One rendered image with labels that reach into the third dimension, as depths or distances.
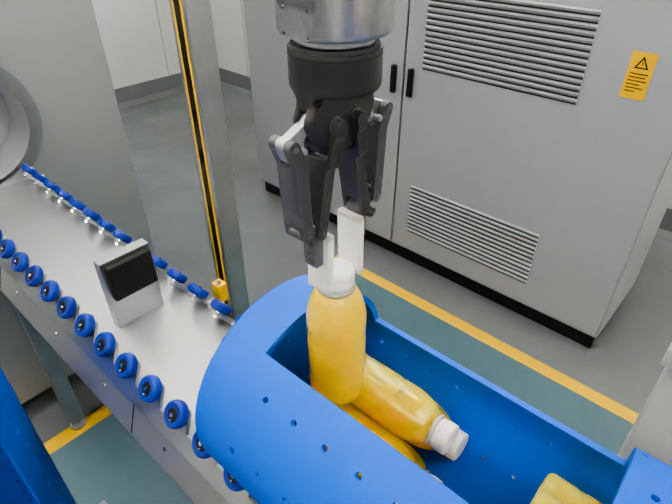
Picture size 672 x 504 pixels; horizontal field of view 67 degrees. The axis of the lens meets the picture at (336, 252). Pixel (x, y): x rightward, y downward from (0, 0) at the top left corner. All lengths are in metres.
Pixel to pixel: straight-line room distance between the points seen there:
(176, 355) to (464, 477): 0.55
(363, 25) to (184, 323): 0.80
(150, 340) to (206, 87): 0.54
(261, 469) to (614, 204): 1.75
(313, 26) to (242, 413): 0.39
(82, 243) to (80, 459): 0.97
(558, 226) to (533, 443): 1.58
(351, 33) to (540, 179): 1.84
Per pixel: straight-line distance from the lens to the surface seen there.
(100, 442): 2.15
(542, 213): 2.23
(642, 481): 0.53
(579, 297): 2.34
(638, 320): 2.77
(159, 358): 1.01
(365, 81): 0.40
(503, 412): 0.71
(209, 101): 1.19
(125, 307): 1.08
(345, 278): 0.51
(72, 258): 1.34
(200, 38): 1.16
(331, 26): 0.38
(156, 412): 0.93
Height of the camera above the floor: 1.63
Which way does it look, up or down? 35 degrees down
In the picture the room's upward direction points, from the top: straight up
